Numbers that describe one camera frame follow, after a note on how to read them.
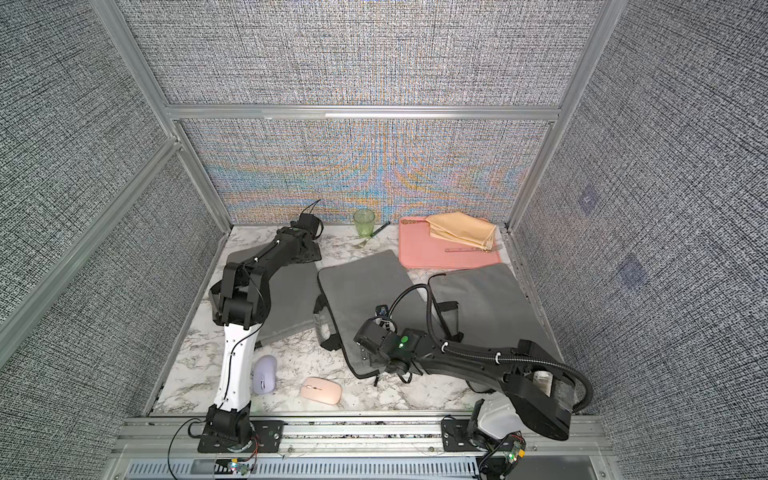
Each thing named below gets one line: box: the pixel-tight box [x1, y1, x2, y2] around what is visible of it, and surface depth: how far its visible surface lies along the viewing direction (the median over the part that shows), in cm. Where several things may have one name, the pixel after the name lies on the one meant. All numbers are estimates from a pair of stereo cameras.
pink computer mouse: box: [300, 376, 342, 405], surface depth 81 cm
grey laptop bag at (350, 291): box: [317, 249, 428, 379], surface depth 94 cm
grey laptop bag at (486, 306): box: [432, 263, 562, 362], surface depth 97 cm
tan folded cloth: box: [425, 211, 497, 251], surface depth 119 cm
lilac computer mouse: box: [253, 354, 278, 395], surface depth 82 cm
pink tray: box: [398, 216, 501, 270], surface depth 115 cm
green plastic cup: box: [353, 208, 376, 238], surface depth 116 cm
